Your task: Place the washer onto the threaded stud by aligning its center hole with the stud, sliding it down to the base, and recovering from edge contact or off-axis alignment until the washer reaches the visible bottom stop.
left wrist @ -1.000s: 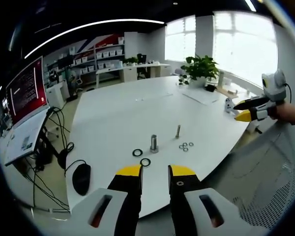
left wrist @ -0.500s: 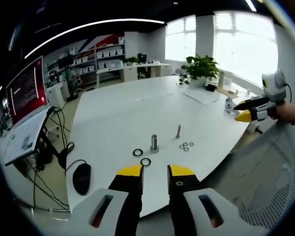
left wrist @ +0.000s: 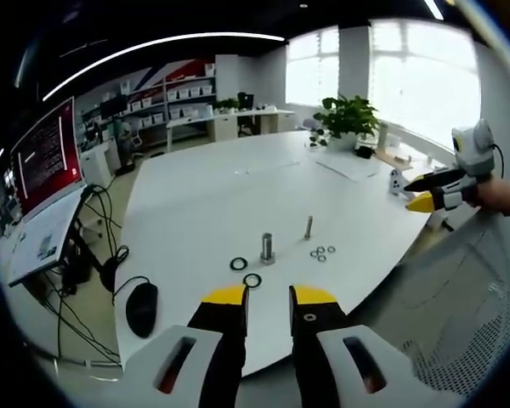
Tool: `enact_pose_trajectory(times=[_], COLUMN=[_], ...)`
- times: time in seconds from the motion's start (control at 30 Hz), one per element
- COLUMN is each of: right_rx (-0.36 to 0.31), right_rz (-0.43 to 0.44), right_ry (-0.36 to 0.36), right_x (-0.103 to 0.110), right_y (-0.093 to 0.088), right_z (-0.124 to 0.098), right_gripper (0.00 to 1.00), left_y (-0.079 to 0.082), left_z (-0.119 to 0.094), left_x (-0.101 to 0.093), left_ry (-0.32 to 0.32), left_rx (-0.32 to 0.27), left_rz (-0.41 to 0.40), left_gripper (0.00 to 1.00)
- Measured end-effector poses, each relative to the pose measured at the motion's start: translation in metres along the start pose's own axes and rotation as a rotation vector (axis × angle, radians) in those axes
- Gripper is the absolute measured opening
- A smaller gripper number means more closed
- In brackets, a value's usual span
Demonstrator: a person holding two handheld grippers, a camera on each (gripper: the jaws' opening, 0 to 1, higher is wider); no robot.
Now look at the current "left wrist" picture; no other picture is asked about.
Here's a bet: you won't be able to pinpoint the person's right hand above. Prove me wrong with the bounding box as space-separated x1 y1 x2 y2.
475 174 510 217

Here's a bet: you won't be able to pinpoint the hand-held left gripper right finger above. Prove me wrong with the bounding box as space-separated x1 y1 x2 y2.
288 284 439 408

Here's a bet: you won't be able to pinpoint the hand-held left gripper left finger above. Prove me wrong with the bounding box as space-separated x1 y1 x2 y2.
118 284 250 408

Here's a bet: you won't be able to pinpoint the curved ceiling light strip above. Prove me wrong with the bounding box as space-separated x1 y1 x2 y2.
42 32 286 103

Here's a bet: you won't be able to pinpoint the grey mesh office chair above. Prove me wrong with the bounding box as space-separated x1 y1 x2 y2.
395 211 510 397

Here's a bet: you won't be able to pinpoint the white paper sheets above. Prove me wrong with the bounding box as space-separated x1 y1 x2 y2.
314 150 382 183

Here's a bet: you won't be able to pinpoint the black laptop stand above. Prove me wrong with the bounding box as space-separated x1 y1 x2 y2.
61 186 110 294

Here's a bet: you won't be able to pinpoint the black computer mouse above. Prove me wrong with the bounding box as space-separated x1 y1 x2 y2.
124 281 159 339

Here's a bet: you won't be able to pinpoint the black mouse cable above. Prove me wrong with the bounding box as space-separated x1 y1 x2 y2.
111 275 153 307

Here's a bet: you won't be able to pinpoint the row of white storage bins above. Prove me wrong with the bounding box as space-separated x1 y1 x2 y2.
127 63 217 128

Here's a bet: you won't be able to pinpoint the white laptop with red screen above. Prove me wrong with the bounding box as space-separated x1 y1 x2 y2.
0 96 88 288

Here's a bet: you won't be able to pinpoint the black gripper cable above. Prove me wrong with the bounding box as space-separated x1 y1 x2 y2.
490 143 505 179

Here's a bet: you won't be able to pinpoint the white game controller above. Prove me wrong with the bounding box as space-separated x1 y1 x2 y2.
388 167 418 201

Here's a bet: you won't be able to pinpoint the small green desk plant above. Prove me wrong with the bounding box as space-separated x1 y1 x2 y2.
212 97 241 115

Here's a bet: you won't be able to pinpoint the white storage shelf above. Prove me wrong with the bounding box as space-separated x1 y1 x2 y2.
121 62 218 131

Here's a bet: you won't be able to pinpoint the thick hex-base threaded stud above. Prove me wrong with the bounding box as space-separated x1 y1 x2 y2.
258 231 277 265

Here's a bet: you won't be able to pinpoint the black laptop cable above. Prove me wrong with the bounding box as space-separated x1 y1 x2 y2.
84 184 131 294

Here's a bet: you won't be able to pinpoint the black office chair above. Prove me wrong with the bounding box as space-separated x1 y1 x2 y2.
235 91 257 138

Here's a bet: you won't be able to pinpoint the black floor cable bundle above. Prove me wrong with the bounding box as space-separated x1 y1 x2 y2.
42 271 124 369

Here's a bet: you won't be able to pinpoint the green potted plant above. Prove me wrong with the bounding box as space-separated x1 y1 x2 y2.
309 93 382 153

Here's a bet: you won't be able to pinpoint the wooden board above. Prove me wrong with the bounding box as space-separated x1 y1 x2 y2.
376 150 416 171

